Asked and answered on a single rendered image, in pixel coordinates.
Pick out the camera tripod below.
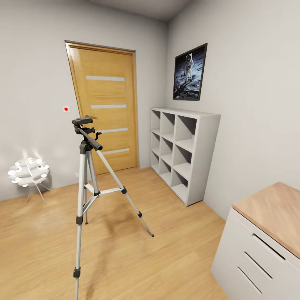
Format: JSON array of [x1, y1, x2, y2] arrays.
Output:
[[72, 117, 154, 300]]

